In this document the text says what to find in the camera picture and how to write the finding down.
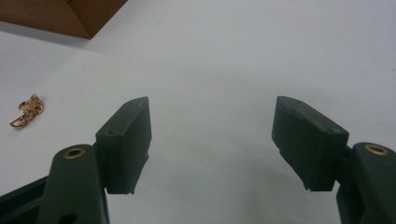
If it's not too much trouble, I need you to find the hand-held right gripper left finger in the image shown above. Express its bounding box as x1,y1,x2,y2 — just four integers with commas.
35,96,152,224

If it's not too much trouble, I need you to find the gold chain bracelet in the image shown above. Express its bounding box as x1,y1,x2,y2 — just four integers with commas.
8,93,45,129

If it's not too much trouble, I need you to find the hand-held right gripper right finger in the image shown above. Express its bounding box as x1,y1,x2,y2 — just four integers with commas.
271,95,396,224

